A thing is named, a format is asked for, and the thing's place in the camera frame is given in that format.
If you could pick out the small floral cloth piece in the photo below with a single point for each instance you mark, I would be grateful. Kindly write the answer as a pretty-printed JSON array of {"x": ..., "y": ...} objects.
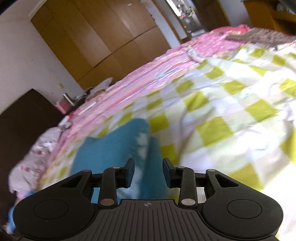
[{"x": 193, "y": 55}]

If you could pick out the brown wooden wardrobe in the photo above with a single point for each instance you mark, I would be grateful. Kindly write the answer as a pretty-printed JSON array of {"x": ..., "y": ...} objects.
[{"x": 95, "y": 40}]

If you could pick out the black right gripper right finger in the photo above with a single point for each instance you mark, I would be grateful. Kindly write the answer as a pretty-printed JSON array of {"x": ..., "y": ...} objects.
[{"x": 182, "y": 178}]

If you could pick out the wooden desk shelf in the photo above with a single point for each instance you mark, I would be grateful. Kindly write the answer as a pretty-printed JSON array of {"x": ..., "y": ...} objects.
[{"x": 265, "y": 14}]

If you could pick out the white plastic bag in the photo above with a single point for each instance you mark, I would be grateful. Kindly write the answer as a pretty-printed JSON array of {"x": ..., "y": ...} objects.
[{"x": 102, "y": 86}]

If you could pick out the pink storage box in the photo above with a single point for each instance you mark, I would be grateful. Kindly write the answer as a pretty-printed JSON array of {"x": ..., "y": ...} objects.
[{"x": 64, "y": 105}]

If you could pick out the dark brown cabinet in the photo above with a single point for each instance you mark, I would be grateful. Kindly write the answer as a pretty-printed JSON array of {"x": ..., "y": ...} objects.
[{"x": 21, "y": 124}]

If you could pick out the grey patterned folded cloth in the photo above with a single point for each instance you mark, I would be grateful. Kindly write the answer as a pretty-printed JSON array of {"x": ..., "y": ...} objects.
[{"x": 264, "y": 37}]

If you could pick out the white floral pillow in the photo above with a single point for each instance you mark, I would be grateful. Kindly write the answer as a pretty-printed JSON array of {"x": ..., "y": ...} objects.
[{"x": 24, "y": 177}]

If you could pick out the pink striped bed sheet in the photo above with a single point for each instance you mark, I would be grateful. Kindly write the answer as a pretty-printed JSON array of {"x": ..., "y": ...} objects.
[{"x": 154, "y": 92}]

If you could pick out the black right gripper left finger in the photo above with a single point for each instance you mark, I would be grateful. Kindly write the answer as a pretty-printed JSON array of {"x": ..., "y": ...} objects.
[{"x": 114, "y": 178}]

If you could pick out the dark wooden door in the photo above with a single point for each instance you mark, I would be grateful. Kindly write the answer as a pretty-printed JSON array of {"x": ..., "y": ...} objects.
[{"x": 211, "y": 14}]

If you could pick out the green white checkered blanket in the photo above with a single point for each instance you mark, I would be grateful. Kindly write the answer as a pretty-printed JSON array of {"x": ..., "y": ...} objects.
[{"x": 248, "y": 129}]

